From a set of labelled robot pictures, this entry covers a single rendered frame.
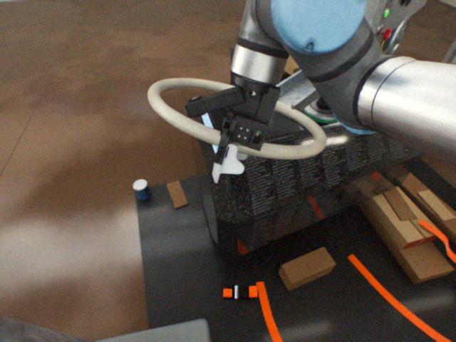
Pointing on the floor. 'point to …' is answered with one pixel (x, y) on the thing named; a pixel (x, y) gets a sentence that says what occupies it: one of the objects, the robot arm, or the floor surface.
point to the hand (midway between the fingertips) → (216, 170)
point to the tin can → (142, 189)
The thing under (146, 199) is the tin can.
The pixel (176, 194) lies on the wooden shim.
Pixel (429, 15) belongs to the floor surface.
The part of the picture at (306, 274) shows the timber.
